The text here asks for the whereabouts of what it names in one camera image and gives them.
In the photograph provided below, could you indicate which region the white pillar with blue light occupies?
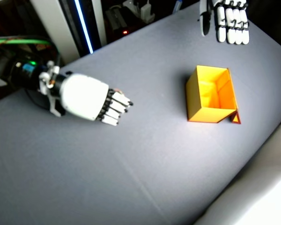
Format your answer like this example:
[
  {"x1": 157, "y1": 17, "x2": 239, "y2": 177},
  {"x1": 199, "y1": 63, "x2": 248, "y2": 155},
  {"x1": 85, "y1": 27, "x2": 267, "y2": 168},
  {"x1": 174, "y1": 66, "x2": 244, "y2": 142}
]
[{"x1": 30, "y1": 0, "x2": 107, "y2": 64}]

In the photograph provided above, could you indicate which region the white padded surface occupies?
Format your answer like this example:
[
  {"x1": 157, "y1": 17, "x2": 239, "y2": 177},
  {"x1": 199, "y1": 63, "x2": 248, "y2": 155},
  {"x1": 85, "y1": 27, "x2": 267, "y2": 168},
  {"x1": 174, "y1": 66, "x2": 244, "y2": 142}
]
[{"x1": 193, "y1": 117, "x2": 281, "y2": 225}]

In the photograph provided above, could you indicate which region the white adapter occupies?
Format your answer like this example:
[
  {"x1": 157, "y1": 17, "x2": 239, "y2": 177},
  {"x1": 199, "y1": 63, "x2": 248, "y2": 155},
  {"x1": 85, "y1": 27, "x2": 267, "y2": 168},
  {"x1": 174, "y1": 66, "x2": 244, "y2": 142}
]
[{"x1": 140, "y1": 0, "x2": 155, "y2": 23}]

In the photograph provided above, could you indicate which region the grey table cloth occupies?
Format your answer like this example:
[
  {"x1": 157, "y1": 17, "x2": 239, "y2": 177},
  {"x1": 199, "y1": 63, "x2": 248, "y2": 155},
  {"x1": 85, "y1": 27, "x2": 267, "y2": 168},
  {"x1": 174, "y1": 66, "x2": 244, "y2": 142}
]
[{"x1": 0, "y1": 3, "x2": 281, "y2": 225}]

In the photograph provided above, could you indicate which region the green cable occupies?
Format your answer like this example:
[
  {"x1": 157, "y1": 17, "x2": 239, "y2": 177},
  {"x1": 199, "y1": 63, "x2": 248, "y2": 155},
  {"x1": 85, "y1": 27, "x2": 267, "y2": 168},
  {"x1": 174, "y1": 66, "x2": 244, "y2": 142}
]
[{"x1": 0, "y1": 36, "x2": 61, "y2": 66}]

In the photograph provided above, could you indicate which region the red and yellow box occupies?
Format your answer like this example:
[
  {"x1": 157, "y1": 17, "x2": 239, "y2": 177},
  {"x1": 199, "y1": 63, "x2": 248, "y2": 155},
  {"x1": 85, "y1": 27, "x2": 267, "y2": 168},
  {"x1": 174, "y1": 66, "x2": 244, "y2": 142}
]
[{"x1": 185, "y1": 65, "x2": 242, "y2": 125}]

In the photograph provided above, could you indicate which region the black device with red light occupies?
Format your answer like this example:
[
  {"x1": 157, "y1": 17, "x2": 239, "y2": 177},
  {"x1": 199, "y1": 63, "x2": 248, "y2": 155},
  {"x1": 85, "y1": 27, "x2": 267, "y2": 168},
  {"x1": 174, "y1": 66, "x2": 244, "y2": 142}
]
[{"x1": 106, "y1": 24, "x2": 142, "y2": 45}]

